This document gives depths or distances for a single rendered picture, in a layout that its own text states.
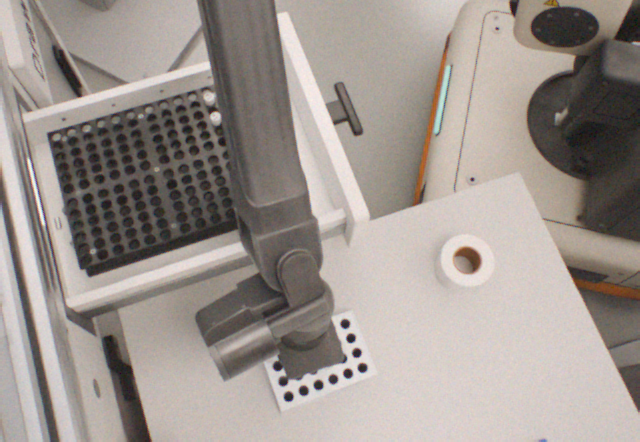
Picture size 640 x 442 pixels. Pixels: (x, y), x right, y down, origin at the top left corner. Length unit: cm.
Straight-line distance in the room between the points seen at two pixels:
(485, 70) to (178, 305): 100
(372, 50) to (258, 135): 144
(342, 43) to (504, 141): 62
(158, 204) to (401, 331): 35
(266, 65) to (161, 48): 142
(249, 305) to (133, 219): 23
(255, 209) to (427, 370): 41
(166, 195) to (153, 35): 121
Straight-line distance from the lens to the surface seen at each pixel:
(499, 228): 96
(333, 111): 82
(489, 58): 167
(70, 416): 68
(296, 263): 58
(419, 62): 197
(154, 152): 83
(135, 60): 194
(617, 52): 117
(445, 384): 90
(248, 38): 53
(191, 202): 83
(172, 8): 202
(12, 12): 95
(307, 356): 74
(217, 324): 62
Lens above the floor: 163
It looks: 69 degrees down
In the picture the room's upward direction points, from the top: 5 degrees clockwise
